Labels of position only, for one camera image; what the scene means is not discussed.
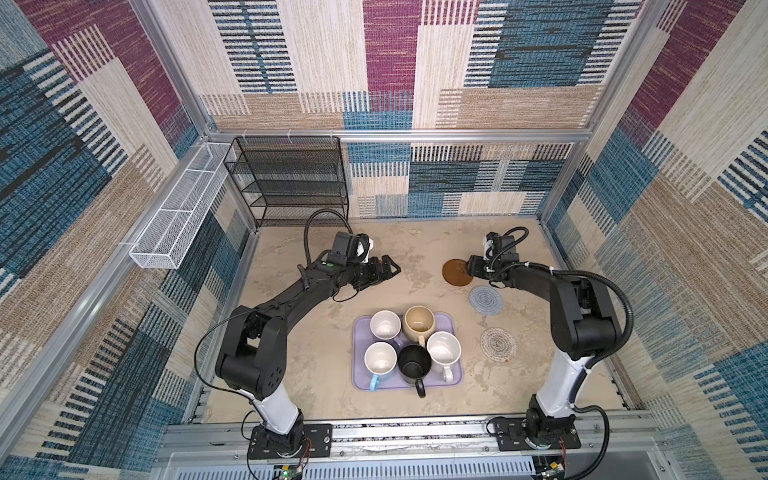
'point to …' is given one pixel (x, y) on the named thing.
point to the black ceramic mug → (414, 363)
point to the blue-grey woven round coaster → (486, 300)
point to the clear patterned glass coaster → (498, 344)
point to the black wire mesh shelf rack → (291, 179)
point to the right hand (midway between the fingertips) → (474, 267)
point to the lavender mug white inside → (386, 326)
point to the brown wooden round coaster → (456, 273)
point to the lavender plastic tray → (361, 337)
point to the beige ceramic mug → (418, 323)
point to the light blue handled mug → (380, 358)
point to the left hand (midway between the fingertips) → (391, 269)
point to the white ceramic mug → (444, 349)
